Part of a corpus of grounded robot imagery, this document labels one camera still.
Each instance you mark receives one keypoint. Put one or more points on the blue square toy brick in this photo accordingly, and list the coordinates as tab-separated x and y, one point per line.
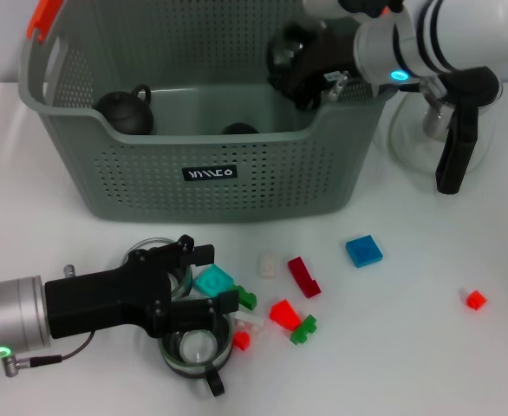
364	251

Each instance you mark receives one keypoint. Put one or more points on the off-white plate toy brick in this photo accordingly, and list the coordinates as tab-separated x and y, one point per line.
268	266

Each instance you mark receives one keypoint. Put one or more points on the glass teacup black sleeve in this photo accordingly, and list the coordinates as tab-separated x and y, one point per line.
184	281
197	349
286	56
239	129

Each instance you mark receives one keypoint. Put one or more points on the cyan square toy brick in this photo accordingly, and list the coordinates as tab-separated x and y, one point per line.
210	281

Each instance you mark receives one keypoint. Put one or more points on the large red toy brick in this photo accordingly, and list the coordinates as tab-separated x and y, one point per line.
284	314

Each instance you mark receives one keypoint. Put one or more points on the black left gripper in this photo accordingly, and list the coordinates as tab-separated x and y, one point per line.
102	303

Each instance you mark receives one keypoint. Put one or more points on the black clay teapot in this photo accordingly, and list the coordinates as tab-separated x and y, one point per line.
124	115

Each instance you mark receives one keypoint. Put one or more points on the white narrow toy brick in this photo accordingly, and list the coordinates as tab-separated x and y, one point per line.
253	323

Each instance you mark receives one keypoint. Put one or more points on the grey perforated plastic basket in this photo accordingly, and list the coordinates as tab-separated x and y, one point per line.
236	195

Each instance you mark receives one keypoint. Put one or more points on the dark red toy brick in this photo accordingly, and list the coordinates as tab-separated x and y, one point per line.
304	279

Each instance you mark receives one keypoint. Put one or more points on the green toy brick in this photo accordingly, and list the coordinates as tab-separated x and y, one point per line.
249	300
304	331

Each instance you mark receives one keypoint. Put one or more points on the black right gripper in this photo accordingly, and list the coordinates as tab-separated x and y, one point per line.
336	52

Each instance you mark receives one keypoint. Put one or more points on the small red toy brick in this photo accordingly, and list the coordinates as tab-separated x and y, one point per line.
476	300
242	341

